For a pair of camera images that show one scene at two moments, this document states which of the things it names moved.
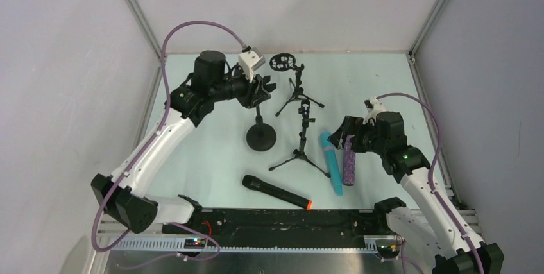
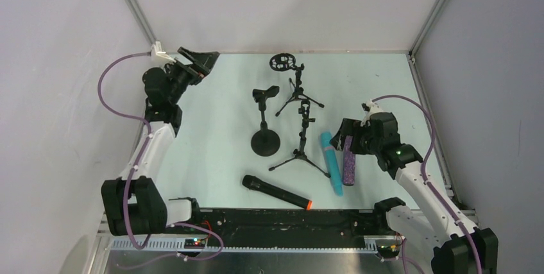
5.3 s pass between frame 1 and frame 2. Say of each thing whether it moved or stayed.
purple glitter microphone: stayed
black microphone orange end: stayed
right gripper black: stayed
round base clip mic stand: moved
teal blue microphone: stayed
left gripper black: moved
